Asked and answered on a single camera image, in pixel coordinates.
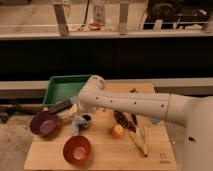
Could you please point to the green plastic tray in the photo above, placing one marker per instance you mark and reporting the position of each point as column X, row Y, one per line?
column 62, row 87

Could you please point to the dark brown pinecone object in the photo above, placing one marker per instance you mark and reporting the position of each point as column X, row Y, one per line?
column 123, row 121

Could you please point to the white object under gripper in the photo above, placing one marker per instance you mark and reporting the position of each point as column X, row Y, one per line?
column 68, row 113

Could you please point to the corn cob toy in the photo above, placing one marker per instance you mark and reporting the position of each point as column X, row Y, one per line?
column 139, row 141

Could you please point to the red-brown bowl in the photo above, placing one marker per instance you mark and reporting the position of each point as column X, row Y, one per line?
column 76, row 150

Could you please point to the small metal cup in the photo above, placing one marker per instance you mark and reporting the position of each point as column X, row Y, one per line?
column 87, row 123

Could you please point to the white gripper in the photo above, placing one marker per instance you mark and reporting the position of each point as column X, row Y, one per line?
column 61, row 106

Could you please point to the wooden board table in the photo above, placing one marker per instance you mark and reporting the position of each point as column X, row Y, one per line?
column 107, row 153

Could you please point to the purple bowl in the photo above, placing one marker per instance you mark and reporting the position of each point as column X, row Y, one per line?
column 44, row 123

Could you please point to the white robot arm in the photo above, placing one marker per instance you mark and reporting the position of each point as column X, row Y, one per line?
column 194, row 113

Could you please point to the orange yellow fruit toy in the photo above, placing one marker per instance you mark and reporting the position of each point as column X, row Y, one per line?
column 117, row 131

